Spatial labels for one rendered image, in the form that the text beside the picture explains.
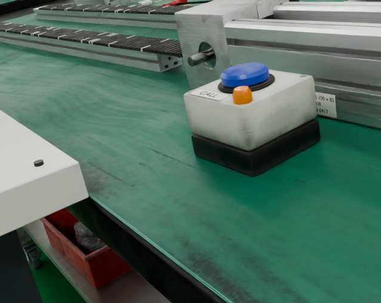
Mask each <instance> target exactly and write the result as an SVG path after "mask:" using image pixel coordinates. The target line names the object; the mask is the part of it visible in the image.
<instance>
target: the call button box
mask: <svg viewBox="0 0 381 303"><path fill-rule="evenodd" d="M248 87H249V88H250V90H251V92H252V96H253V101H252V102H250V103H247V104H243V105H236V104H234V101H233V97H232V95H233V92H234V88H236V87H226V86H224V85H222V83H221V79H218V80H216V81H214V82H211V83H209V84H206V85H204V86H202V87H199V88H197V89H194V90H191V91H189V92H187V93H185V94H184V102H185V108H186V112H187V117H188V122H189V126H190V130H191V132H192V133H193V135H192V136H191V139H192V143H193V148H194V153H195V155H196V156H199V157H201V158H204V159H207V160H209V161H212V162H215V163H217V164H220V165H223V166H226V167H228V168H232V169H233V170H237V171H239V172H242V173H244V174H247V175H250V176H257V175H258V174H260V173H262V172H264V171H265V170H267V169H269V168H271V167H273V166H275V165H277V164H279V163H280V162H282V161H284V160H286V159H288V158H290V157H292V156H293V155H295V154H297V153H299V152H301V151H302V150H304V149H306V148H308V147H310V146H312V145H314V144H315V143H317V142H319V141H320V127H319V122H318V120H317V119H315V118H316V117H317V104H316V98H315V87H314V79H313V77H312V76H309V75H301V74H296V73H288V72H280V71H275V70H269V77H268V78H267V79H266V80H264V81H262V82H260V83H257V84H254V85H249V86H248Z"/></svg>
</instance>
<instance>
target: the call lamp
mask: <svg viewBox="0 0 381 303"><path fill-rule="evenodd" d="M232 97H233V101H234V104H236V105H243V104H247V103H250V102H252V101H253V96H252V92H251V90H250V88H249V87H248V86H239V87H236V88H234V92H233V95H232Z"/></svg>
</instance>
